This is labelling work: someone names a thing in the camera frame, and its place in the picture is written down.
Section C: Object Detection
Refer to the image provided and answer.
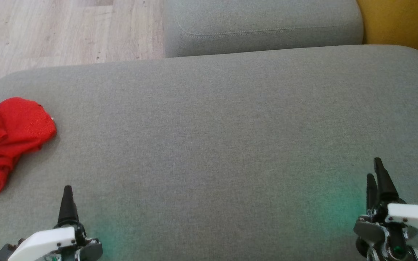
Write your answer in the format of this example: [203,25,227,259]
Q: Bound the large grey sofa seat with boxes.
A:
[0,44,418,261]

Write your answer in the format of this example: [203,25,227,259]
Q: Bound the wide yellow sofa back cushion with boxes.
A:
[356,0,418,67]

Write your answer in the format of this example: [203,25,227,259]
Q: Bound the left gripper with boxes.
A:
[0,185,103,261]

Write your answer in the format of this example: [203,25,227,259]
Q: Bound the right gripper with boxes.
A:
[353,157,418,261]

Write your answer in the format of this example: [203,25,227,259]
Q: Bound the small grey sofa seat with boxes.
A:
[162,0,364,58]

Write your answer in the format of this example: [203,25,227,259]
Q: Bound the red shirt with white sleeves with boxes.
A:
[0,91,57,171]

